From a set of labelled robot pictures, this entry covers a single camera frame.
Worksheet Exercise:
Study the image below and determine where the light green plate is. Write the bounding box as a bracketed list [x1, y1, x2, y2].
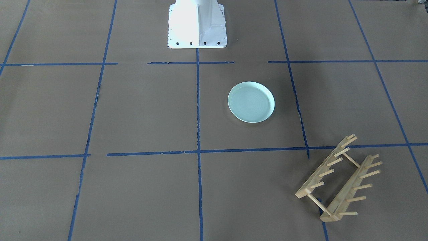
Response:
[227, 81, 275, 123]

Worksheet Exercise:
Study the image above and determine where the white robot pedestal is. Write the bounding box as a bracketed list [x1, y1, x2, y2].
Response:
[167, 0, 228, 49]

